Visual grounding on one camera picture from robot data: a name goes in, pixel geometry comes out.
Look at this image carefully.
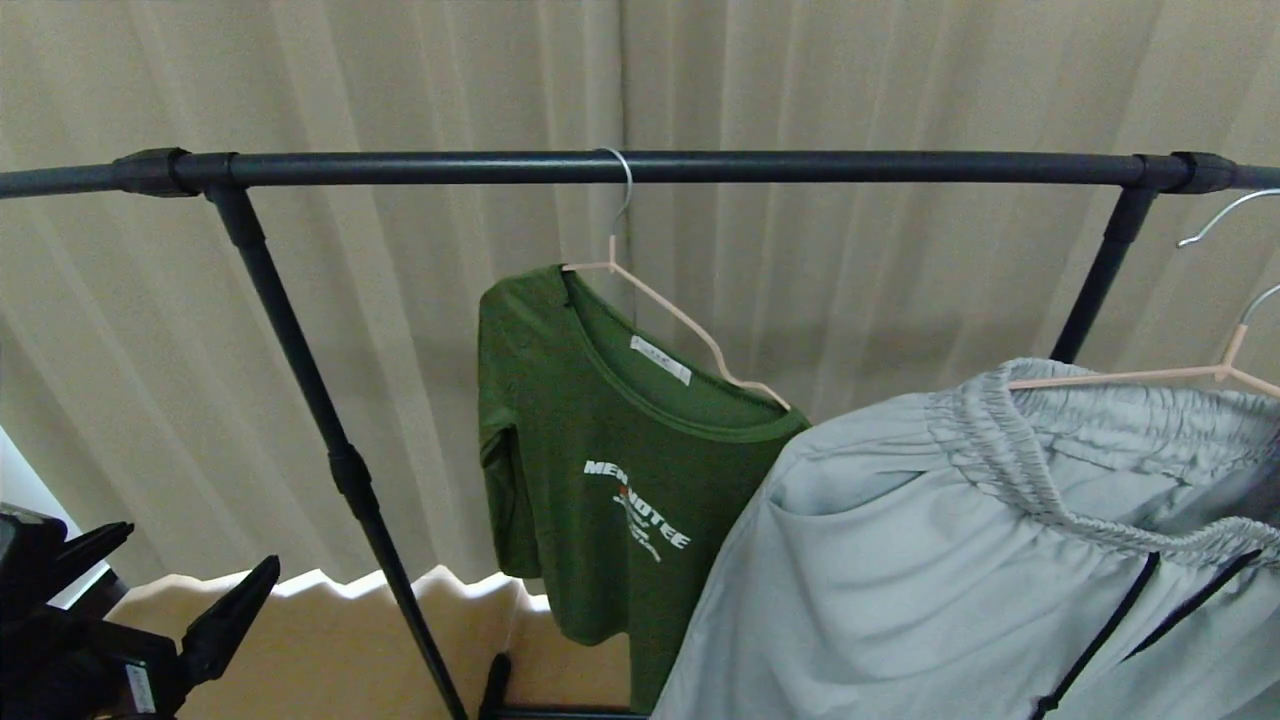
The black clothes rack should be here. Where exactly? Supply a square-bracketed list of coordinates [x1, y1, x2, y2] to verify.
[0, 147, 1280, 720]

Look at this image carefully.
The beige curtain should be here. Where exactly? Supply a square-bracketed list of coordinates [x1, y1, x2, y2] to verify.
[0, 0, 1280, 601]

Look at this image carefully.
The green printed T-shirt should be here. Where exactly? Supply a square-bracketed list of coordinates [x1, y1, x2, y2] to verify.
[477, 264, 813, 713]

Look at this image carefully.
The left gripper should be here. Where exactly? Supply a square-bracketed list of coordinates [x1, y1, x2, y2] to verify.
[0, 520, 283, 720]

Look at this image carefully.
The pale grey garment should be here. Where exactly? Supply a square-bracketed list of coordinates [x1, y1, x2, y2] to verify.
[650, 357, 1280, 720]

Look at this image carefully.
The pink clothes hanger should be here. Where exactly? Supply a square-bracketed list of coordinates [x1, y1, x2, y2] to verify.
[561, 147, 793, 412]
[1007, 188, 1280, 401]

